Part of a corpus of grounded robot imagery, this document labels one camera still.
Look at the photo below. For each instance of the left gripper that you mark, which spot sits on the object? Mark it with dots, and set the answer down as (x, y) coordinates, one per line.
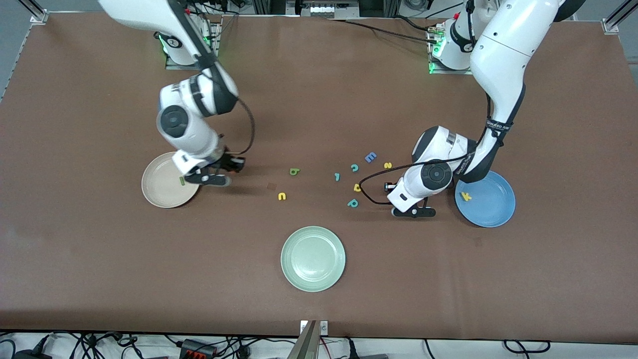
(386, 187)

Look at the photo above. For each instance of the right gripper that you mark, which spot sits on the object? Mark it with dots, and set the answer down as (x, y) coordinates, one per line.
(230, 162)

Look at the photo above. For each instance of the yellow letter k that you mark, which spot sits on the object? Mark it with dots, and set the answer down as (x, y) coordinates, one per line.
(466, 196)

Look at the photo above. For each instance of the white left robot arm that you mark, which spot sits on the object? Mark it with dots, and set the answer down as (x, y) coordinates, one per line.
(503, 55)

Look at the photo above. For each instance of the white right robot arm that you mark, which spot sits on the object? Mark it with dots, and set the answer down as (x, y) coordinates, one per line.
(174, 122)

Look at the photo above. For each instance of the blue letter E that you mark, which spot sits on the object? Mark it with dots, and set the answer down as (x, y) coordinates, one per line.
(370, 157)

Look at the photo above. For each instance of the teal letter p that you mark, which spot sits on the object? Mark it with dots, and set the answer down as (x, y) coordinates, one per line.
(353, 203)

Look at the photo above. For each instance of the beige brown plate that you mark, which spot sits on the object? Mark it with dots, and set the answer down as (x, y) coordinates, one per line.
(162, 184)

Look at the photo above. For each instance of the blue plate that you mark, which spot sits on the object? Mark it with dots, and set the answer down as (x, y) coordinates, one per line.
(491, 204)

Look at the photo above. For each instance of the pale green plate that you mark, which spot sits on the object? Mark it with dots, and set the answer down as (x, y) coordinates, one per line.
(313, 258)

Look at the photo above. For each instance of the black orange power strip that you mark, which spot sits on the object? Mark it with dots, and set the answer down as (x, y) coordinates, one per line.
(199, 348)

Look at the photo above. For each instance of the grey equipment box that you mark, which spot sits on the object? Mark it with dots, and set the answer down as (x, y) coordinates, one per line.
(324, 7)

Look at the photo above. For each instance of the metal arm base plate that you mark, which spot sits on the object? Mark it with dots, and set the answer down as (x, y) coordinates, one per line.
(172, 65)
(438, 71)

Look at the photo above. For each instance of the small white bracket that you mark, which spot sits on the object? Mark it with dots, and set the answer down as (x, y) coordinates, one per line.
(324, 327)

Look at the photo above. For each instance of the aluminium frame post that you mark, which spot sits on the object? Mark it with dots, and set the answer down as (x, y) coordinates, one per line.
(35, 12)
(618, 17)

